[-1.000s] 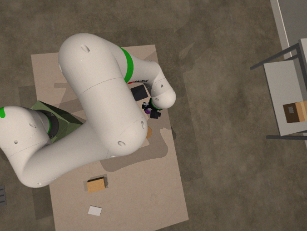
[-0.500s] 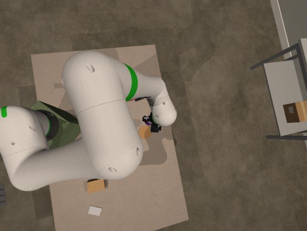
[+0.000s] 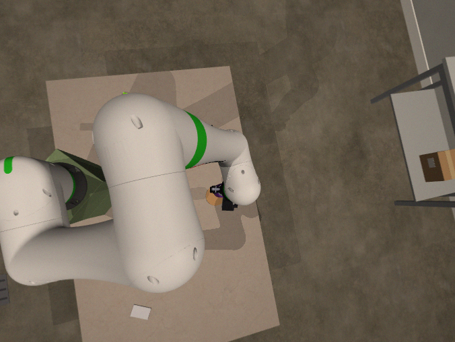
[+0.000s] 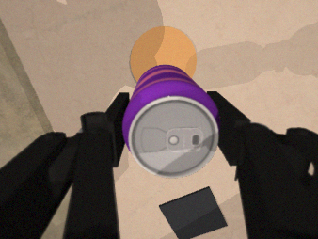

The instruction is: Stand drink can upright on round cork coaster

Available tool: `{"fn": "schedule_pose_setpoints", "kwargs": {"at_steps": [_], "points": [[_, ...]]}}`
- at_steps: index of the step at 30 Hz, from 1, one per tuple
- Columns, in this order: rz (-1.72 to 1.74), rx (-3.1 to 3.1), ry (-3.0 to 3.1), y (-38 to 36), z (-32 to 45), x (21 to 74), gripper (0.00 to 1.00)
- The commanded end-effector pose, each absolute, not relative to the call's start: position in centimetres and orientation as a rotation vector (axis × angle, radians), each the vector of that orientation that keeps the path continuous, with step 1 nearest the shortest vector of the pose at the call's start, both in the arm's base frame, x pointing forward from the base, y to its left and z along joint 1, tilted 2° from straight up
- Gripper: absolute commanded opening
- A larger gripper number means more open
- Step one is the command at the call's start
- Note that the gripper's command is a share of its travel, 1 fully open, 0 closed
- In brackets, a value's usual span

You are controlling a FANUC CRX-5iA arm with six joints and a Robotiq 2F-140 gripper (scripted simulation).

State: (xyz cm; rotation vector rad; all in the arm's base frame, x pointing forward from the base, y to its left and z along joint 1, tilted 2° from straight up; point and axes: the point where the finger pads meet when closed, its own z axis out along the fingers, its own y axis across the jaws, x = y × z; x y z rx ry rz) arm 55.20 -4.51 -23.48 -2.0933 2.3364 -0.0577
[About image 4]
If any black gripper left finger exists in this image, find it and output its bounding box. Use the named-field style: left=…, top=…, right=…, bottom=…
left=0, top=92, right=130, bottom=239

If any orange round disc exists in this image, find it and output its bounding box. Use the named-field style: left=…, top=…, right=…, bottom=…
left=130, top=26, right=197, bottom=81

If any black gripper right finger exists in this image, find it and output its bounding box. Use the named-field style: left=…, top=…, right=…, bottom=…
left=207, top=91, right=318, bottom=239

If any dark grey square coaster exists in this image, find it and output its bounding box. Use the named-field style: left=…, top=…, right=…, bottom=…
left=159, top=186, right=228, bottom=239

